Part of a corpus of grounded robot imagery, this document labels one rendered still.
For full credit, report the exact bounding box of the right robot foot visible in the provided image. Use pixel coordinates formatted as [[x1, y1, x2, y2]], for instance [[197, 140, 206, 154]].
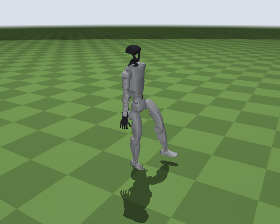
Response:
[[130, 159, 145, 170]]

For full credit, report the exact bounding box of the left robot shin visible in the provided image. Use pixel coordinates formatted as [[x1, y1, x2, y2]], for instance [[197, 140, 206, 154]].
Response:
[[156, 127, 168, 152]]

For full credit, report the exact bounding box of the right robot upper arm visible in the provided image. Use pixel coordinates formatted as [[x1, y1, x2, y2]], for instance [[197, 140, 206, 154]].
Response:
[[121, 69, 133, 99]]

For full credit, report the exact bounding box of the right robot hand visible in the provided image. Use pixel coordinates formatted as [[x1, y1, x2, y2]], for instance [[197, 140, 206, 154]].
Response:
[[120, 113, 131, 129]]

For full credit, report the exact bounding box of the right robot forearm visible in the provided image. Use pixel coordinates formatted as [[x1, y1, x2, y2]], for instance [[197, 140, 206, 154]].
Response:
[[122, 93, 130, 117]]

